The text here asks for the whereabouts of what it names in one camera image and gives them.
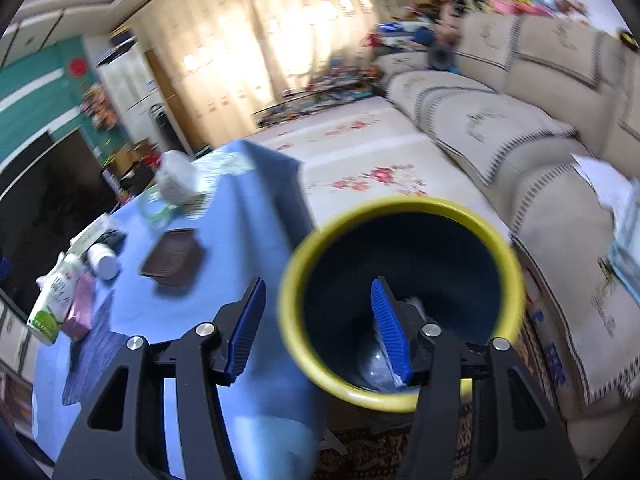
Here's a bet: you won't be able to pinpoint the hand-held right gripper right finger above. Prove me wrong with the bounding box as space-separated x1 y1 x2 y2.
369 276 583 480

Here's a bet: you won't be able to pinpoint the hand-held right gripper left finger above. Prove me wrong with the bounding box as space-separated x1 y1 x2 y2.
52 276 268 480

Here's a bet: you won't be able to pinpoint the yellow rimmed dark trash bin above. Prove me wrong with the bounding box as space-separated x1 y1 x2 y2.
277 197 526 413

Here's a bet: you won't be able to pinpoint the white pill bottle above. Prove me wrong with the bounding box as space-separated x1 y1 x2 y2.
87 242 121 281

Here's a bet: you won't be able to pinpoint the white paper cup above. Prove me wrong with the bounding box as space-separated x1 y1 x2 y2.
155 150 208 206

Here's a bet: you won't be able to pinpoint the pale green paper box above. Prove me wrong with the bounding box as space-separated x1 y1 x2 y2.
70 212 126 256

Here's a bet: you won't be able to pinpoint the brown square tray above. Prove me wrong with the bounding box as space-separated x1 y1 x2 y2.
139 228 207 288

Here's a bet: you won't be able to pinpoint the blue patterned tablecloth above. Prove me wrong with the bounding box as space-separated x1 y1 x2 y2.
30 140 326 480

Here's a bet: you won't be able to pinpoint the patterned brown rug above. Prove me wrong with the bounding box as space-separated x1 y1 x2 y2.
320 400 481 480

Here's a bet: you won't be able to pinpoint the white printed box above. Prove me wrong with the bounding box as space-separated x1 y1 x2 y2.
520 270 576 401

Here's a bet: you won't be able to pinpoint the pink packet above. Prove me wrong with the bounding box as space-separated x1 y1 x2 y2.
60 275 96 341

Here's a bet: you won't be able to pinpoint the floral floor mat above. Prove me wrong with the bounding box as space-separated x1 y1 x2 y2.
240 97 511 241

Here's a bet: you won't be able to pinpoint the green and white carton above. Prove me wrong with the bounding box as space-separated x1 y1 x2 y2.
27 252 86 346

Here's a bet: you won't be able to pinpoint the beige sofa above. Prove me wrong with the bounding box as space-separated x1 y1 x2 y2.
372 10 640 421

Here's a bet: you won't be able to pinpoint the black television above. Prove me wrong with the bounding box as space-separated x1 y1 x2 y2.
0 127 118 316

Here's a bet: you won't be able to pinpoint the cluttered low glass table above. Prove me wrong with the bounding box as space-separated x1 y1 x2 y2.
255 67 386 128

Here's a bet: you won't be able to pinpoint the loose papers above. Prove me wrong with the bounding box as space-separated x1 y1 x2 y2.
572 152 640 306

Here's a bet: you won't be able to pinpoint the artificial flower bunch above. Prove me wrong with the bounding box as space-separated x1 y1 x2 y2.
80 82 118 133

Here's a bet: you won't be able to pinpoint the round dark cushion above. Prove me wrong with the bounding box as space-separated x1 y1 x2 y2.
427 45 458 73

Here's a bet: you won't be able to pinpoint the beige patterned curtains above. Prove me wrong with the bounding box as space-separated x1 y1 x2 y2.
125 0 431 151

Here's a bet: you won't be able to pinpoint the yellow and black toy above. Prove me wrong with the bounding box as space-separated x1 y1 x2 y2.
615 27 640 53

